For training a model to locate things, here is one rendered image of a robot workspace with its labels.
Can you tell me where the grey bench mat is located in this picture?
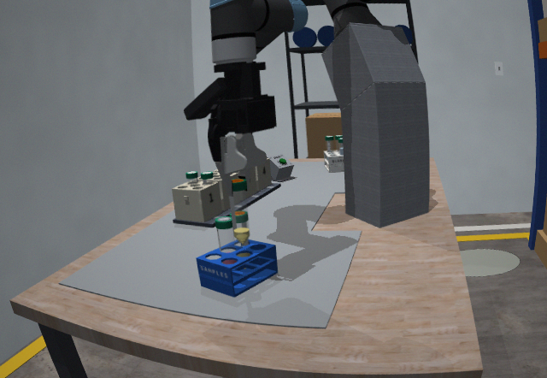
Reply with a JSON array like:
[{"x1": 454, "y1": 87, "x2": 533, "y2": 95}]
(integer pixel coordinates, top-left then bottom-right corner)
[{"x1": 59, "y1": 162, "x2": 362, "y2": 329}]

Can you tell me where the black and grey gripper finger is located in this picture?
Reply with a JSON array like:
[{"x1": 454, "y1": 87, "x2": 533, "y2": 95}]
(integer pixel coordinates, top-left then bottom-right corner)
[
  {"x1": 208, "y1": 117, "x2": 248, "y2": 197},
  {"x1": 235, "y1": 133, "x2": 267, "y2": 191}
]

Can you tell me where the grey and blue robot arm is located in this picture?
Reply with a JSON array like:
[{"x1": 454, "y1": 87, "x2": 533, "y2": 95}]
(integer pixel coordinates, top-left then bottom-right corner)
[{"x1": 184, "y1": 0, "x2": 382, "y2": 121}]

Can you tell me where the blue tube rack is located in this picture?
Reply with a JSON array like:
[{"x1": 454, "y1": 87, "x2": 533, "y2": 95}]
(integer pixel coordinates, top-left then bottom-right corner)
[{"x1": 196, "y1": 240, "x2": 278, "y2": 298}]

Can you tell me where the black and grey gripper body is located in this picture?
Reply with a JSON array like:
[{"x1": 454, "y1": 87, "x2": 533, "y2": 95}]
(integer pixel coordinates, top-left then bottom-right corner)
[{"x1": 210, "y1": 62, "x2": 277, "y2": 135}]

